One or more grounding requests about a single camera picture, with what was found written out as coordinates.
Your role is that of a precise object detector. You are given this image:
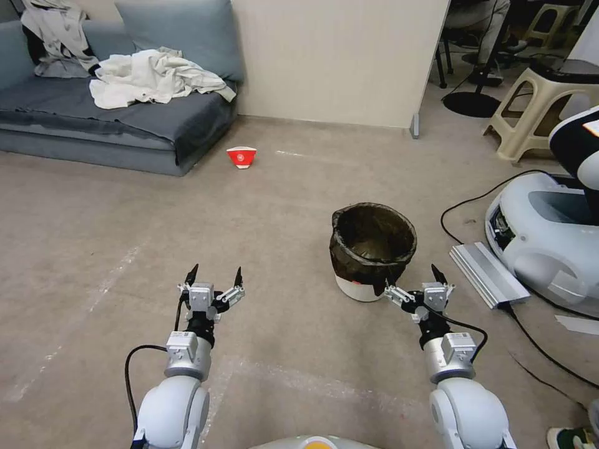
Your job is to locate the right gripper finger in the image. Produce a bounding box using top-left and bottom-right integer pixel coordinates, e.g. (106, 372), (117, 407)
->
(382, 276), (418, 313)
(431, 263), (456, 303)

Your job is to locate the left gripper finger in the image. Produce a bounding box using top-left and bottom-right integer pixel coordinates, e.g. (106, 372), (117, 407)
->
(177, 263), (200, 301)
(215, 266), (246, 309)

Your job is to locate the white trash can black bag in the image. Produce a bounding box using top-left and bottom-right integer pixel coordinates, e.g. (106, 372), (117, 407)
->
(329, 201), (418, 304)

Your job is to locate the white wheeled robot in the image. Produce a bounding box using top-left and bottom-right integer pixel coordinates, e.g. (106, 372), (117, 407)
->
(484, 104), (599, 320)

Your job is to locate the white paper strip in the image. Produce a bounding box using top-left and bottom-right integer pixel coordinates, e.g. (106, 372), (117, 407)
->
(553, 314), (599, 336)

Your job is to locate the red paper cup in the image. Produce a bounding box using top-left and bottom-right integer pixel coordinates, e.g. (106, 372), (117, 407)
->
(226, 145), (261, 171)

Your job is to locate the grey blue sofa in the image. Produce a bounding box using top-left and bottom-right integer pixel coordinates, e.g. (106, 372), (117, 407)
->
(0, 20), (245, 178)

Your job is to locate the person's shoe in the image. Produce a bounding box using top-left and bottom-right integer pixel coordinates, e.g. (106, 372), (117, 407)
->
(547, 426), (596, 449)

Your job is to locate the black round stand base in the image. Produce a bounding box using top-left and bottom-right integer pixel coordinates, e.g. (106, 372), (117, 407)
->
(441, 90), (502, 119)

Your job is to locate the beige plastic stool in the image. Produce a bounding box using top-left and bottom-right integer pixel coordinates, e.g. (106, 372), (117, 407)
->
(482, 67), (596, 164)
(521, 3), (582, 51)

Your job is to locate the dark grey sofa cover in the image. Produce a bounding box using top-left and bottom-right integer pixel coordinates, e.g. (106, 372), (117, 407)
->
(0, 76), (238, 167)

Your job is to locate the crumpled white cloth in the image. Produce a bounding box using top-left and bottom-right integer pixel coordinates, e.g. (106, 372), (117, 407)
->
(88, 46), (238, 111)

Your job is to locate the white partition panel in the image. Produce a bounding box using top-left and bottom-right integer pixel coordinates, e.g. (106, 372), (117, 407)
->
(231, 0), (453, 140)

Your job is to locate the grey blue sofa cushion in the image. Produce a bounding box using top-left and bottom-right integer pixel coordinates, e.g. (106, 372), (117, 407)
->
(114, 0), (246, 85)

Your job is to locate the person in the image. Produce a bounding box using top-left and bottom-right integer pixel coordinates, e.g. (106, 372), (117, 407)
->
(444, 0), (530, 67)

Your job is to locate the grey and white jacket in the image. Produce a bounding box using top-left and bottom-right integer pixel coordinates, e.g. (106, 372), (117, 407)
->
(20, 0), (100, 79)

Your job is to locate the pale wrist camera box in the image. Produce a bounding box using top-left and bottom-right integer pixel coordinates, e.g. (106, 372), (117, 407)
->
(188, 282), (216, 313)
(421, 281), (450, 312)

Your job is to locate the silver aluminium rail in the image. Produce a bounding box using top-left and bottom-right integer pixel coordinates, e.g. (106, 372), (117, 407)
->
(449, 241), (532, 311)

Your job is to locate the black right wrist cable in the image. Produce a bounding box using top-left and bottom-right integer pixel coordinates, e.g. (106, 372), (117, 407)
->
(437, 314), (489, 364)

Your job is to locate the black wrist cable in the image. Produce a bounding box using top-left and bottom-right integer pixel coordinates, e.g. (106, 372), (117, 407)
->
(124, 344), (169, 437)
(437, 314), (489, 364)

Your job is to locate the black floor cable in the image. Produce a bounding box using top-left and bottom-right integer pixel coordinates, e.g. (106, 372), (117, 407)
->
(499, 301), (599, 390)
(440, 168), (547, 246)

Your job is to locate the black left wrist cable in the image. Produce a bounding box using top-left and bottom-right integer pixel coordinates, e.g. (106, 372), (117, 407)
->
(124, 344), (169, 437)

